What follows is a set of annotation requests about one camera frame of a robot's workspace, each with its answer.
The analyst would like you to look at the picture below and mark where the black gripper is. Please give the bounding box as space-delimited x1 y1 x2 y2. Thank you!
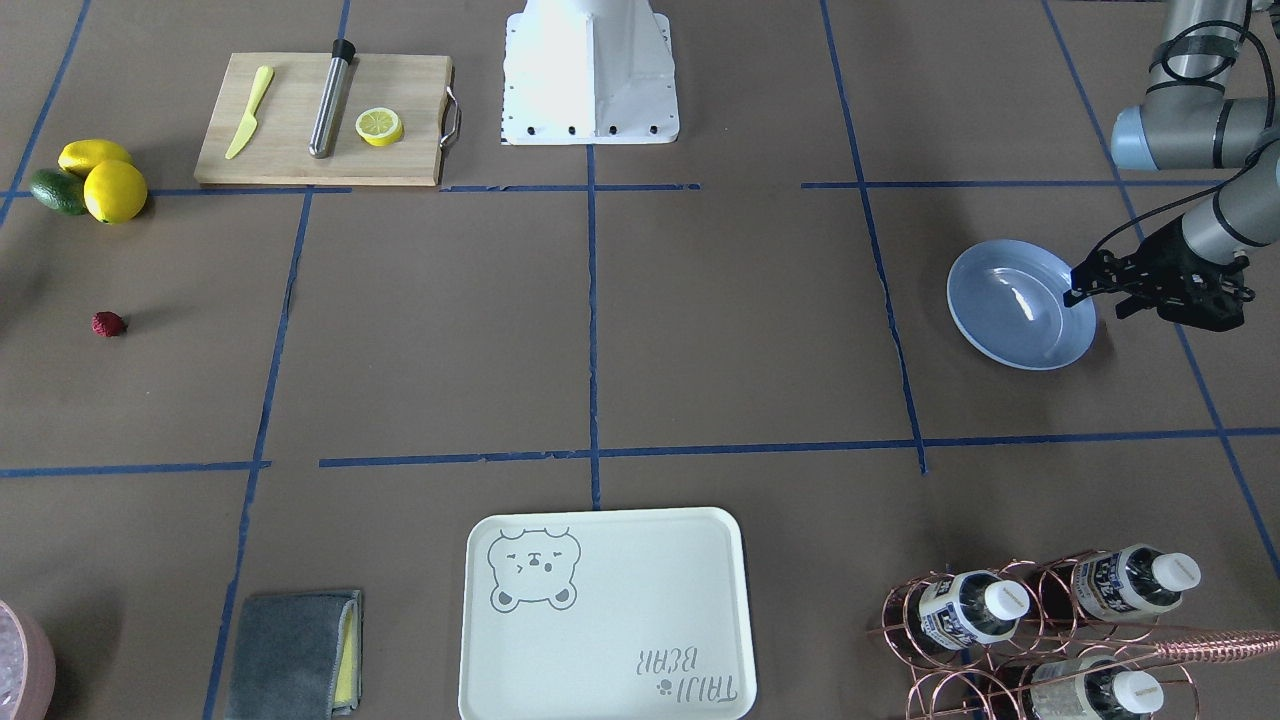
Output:
1062 222 1254 332

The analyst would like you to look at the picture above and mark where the blue round plate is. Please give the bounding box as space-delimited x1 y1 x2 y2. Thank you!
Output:
946 240 1098 372

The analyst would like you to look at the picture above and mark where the red strawberry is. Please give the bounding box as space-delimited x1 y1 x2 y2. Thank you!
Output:
91 311 128 338

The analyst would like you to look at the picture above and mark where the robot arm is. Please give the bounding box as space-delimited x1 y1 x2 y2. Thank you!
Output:
1062 1 1279 332

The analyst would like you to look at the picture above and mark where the tea bottle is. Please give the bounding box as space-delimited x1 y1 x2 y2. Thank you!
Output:
1021 656 1165 719
1069 544 1203 623
906 570 1032 656

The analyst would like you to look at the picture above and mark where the bottom tea bottle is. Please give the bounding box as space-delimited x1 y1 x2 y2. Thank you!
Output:
1021 656 1165 719

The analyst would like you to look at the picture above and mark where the cream bear tray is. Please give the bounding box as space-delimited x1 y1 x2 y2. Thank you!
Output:
458 507 758 719

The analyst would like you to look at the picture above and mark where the lemon slice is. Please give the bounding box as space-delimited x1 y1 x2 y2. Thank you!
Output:
355 108 404 147

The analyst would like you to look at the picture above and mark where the steel cylinder black cap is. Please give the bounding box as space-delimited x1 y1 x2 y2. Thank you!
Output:
307 38 356 159

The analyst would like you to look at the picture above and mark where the wooden cutting board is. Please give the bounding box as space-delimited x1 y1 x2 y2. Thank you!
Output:
195 53 460 187

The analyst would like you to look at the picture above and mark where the yellow plastic knife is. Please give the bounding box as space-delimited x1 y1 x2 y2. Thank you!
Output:
224 65 275 160

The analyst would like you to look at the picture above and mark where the grey yellow folded cloth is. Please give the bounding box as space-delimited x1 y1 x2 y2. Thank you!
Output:
224 588 364 719

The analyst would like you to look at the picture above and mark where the lower yellow lemon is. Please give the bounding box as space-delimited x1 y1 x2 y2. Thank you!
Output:
84 160 148 224

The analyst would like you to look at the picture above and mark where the yellow lemon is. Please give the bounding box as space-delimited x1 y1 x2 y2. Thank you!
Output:
58 138 133 179
84 160 148 224

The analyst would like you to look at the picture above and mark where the upper yellow lemon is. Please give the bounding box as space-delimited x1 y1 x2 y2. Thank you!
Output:
58 138 133 179

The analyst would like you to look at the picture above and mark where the green avocado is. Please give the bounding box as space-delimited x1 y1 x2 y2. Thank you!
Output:
28 168 88 217

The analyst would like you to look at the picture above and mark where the pink bowl of ice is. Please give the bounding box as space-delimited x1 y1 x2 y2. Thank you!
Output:
1 601 56 719

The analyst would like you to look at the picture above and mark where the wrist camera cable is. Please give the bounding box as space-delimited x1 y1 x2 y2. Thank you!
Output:
1091 0 1280 263

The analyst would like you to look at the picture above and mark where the copper wire bottle rack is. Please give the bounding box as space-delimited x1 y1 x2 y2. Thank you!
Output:
868 550 1277 719

